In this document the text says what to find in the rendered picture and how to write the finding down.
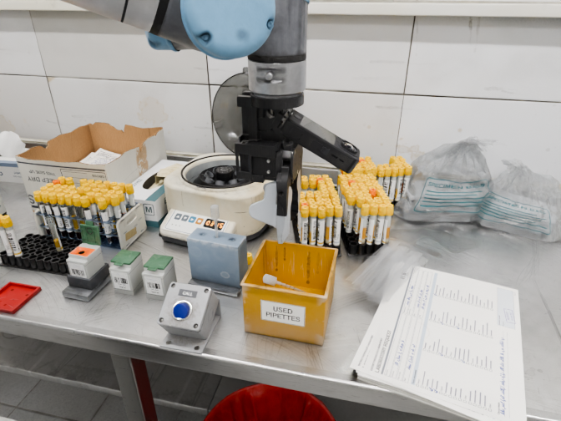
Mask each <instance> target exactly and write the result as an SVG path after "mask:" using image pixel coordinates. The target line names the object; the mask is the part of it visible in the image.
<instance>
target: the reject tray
mask: <svg viewBox="0 0 561 421"><path fill-rule="evenodd" d="M41 290H42V289H41V287H38V286H33V285H28V284H22V283H17V282H9V283H7V284H6V285H5V286H4V287H2V288H1V289H0V312H5V313H9V314H14V313H15V312H17V311H18V310H19V309H20V308H21V307H23V306H24V305H25V304H26V303H27V302H28V301H30V300H31V299H32V298H33V297H34V296H35V295H37V294H38V293H39V292H40V291H41Z"/></svg>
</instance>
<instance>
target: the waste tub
mask: <svg viewBox="0 0 561 421"><path fill-rule="evenodd" d="M337 253H338V249H336V248H330V247H323V246H311V245H305V244H299V243H292V242H286V241H284V242H283V243H282V244H278V241H274V240H267V239H264V240H263V241H262V243H261V245H260V248H259V250H258V251H257V253H256V255H255V257H254V259H253V261H252V262H251V264H250V267H249V269H248V271H247V272H246V274H245V276H244V278H243V280H242V282H241V284H240V285H241V286H242V295H243V310H244V325H245V332H251V333H255V334H260V335H265V336H269V337H278V338H282V339H287V340H291V341H296V342H304V343H309V344H314V345H318V346H323V342H324V339H325V335H326V327H327V323H328V318H329V315H330V310H331V303H332V298H333V295H334V284H335V274H336V257H337ZM265 274H268V275H272V276H275V277H277V281H278V282H282V283H285V284H287V285H290V286H292V287H296V288H298V289H300V290H302V291H304V292H298V291H295V290H292V289H290V288H287V287H283V286H280V285H278V284H275V286H271V285H268V284H265V283H263V276H264V275H265Z"/></svg>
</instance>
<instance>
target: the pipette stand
mask: <svg viewBox="0 0 561 421"><path fill-rule="evenodd" d="M187 244H188V251H189V258H190V270H191V277H192V278H191V279H190V281H189V282H188V284H191V285H196V286H202V287H210V288H211V290H212V291H213V292H218V293H222V294H225V295H230V296H233V297H237V296H238V295H239V293H240V291H241V290H242V286H241V285H240V284H241V282H242V280H243V278H244V276H245V274H246V272H247V271H248V261H247V244H246V236H242V235H236V234H231V233H227V232H222V231H218V238H215V231H213V230H208V229H204V228H199V227H197V228H196V229H195V230H194V231H193V232H192V233H191V234H190V235H189V236H188V237H187Z"/></svg>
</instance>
